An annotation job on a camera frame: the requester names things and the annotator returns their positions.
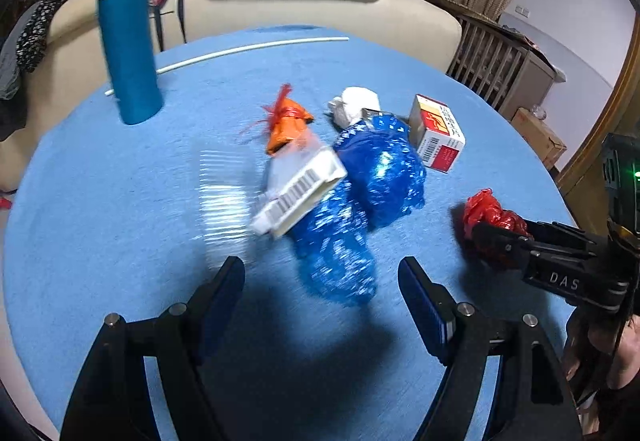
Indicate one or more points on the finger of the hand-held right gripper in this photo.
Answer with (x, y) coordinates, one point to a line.
(565, 278)
(560, 233)

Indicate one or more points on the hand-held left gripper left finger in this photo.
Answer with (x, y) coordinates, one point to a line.
(227, 291)

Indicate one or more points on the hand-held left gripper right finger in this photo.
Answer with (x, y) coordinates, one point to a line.
(420, 301)

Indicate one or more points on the red plastic wrapper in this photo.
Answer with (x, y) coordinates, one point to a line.
(482, 216)

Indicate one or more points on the white box with barcode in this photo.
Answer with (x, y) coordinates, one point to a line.
(300, 191)

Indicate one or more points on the blue plastic bag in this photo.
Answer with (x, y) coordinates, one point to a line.
(380, 171)

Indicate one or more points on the red and white medicine box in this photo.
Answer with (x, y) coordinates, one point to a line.
(440, 131)

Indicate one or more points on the person's right hand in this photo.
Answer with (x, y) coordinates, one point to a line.
(597, 351)

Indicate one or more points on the wooden door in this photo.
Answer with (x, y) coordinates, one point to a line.
(607, 111)

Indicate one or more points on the clear plastic wrap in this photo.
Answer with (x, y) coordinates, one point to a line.
(222, 201)

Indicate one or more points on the brown cardboard box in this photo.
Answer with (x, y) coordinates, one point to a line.
(540, 136)

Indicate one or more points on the orange plastic wrapper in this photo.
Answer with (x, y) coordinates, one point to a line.
(285, 126)

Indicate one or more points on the wooden baby crib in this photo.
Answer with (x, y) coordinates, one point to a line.
(495, 61)

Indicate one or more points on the white crumpled tissue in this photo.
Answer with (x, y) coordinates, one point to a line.
(357, 101)

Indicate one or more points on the thin white rod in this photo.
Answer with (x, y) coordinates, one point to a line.
(240, 50)

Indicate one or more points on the blue thermos bottle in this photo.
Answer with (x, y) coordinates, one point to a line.
(127, 46)

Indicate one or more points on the grey cloth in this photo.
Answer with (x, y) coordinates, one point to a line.
(10, 71)

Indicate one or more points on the dark floral cloth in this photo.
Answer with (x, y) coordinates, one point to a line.
(50, 16)

